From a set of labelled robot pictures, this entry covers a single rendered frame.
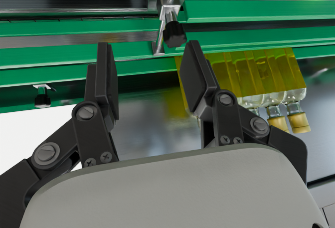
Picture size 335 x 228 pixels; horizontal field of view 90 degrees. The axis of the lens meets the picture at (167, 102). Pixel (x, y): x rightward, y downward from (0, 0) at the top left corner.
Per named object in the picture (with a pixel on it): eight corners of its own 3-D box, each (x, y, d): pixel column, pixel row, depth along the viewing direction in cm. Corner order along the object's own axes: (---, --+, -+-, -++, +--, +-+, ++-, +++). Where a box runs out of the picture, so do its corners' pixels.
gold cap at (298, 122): (308, 111, 38) (315, 130, 37) (297, 113, 41) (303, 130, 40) (292, 114, 38) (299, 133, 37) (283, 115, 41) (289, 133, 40)
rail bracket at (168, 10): (144, 19, 33) (154, 77, 30) (152, -99, 17) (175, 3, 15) (158, 18, 34) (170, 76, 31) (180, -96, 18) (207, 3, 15)
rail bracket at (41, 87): (44, 61, 42) (45, 113, 40) (27, 46, 36) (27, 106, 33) (61, 60, 43) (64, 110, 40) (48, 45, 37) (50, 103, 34)
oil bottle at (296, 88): (249, 33, 47) (272, 108, 42) (263, 19, 41) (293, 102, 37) (265, 32, 48) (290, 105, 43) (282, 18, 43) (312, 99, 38)
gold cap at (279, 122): (268, 118, 37) (275, 138, 36) (286, 114, 36) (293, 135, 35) (264, 119, 40) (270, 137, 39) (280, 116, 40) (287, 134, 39)
